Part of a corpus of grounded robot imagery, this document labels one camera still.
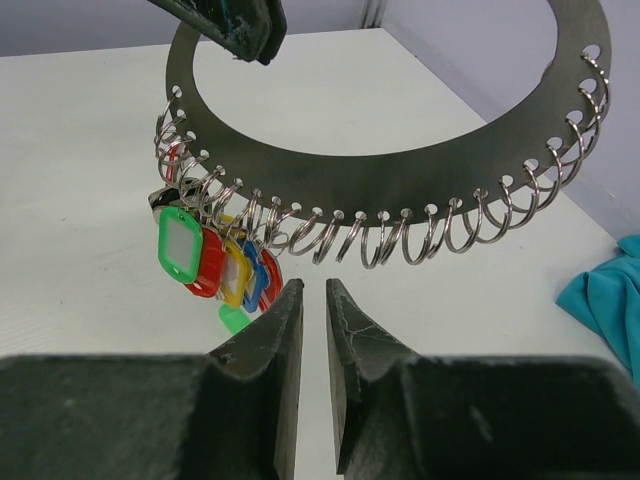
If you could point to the green key tag on ring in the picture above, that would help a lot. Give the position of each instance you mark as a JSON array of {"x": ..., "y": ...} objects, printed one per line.
[{"x": 180, "y": 241}]

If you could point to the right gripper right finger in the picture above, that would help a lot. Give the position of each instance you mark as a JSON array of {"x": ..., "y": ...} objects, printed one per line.
[{"x": 398, "y": 414}]

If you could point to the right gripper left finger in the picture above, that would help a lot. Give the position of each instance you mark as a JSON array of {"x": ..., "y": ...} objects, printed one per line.
[{"x": 231, "y": 413}]

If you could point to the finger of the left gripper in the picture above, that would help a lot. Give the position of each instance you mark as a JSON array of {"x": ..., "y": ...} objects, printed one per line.
[{"x": 252, "y": 30}]

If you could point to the teal cloth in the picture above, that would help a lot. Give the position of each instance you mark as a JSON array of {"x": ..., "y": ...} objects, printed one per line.
[{"x": 605, "y": 299}]

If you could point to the red key tag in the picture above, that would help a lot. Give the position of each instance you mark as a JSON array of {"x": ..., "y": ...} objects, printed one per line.
[{"x": 211, "y": 267}]

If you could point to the large metal keyring yellow handle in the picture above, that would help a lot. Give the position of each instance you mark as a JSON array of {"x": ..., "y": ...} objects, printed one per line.
[{"x": 416, "y": 201}]

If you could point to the green tag key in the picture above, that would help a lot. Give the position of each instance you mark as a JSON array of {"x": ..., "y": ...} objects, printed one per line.
[{"x": 234, "y": 319}]

